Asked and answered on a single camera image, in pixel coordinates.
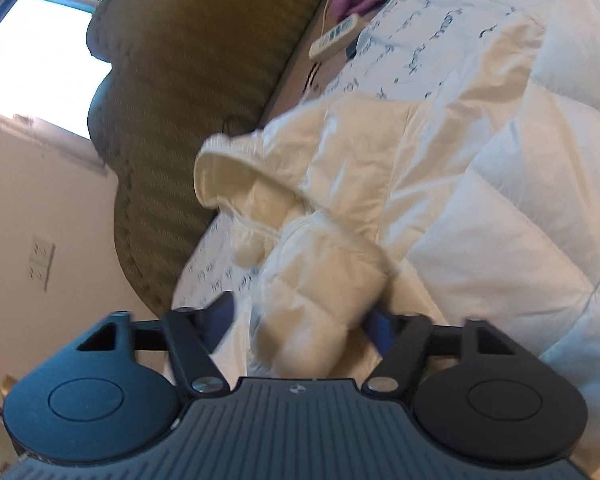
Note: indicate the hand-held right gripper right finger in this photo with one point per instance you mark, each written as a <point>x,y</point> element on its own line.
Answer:
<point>381,329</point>

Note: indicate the white remote controller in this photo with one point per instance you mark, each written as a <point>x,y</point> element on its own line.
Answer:
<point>334,36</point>

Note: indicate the white wall socket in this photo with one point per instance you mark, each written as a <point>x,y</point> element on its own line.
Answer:
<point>41,262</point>

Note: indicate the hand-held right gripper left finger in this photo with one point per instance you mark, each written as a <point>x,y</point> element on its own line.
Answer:
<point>223,318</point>

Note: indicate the white script printed quilt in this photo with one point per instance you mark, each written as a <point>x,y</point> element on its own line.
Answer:
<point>430,5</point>

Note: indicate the cream puffer jacket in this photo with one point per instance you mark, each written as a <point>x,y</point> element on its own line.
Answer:
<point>340,200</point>

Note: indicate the olive green bed headboard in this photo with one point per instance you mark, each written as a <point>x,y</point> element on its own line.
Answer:
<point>190,85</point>

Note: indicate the window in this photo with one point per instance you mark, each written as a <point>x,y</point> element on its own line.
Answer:
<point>35,45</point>

